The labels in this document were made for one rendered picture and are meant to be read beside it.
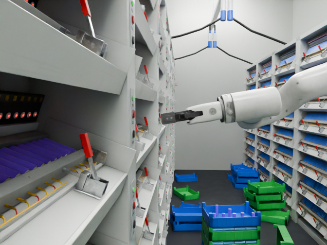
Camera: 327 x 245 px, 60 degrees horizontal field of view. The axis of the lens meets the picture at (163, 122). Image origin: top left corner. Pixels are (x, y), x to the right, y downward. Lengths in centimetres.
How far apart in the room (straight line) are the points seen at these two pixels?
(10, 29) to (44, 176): 22
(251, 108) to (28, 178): 61
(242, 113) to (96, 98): 41
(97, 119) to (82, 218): 27
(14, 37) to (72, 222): 21
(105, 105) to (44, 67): 32
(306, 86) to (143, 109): 69
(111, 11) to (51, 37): 35
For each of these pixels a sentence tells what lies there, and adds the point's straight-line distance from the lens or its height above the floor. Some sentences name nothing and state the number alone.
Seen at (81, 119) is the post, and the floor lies 106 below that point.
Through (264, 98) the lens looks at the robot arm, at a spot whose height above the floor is 111.
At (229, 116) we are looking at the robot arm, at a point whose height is 106.
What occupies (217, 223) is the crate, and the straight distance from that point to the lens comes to 173.
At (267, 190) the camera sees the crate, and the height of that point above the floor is 27.
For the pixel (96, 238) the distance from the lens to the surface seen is 64.
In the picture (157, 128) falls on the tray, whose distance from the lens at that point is 126.
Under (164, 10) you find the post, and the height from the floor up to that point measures 173.
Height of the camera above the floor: 108
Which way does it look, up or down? 3 degrees down
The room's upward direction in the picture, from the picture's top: straight up
